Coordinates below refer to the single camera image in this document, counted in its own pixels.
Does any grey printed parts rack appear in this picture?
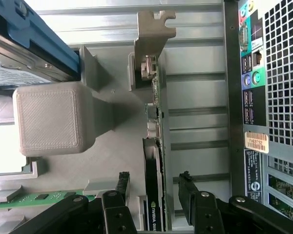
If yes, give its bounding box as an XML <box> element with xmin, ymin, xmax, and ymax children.
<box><xmin>0</xmin><ymin>45</ymin><xmax>176</xmax><ymax>234</ymax></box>

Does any CPU chip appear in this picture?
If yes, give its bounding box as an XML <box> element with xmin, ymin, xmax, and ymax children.
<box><xmin>0</xmin><ymin>124</ymin><xmax>30</xmax><ymax>174</ymax></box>

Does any hard disk with blue bracket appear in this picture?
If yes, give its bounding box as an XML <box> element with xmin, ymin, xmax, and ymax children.
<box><xmin>0</xmin><ymin>0</ymin><xmax>80</xmax><ymax>90</ymax></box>

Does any open black PC case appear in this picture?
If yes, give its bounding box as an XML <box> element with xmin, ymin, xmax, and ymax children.
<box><xmin>223</xmin><ymin>0</ymin><xmax>293</xmax><ymax>234</ymax></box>

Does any green RAM stick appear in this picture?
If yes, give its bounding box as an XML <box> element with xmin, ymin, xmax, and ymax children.
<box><xmin>0</xmin><ymin>191</ymin><xmax>85</xmax><ymax>209</ymax></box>

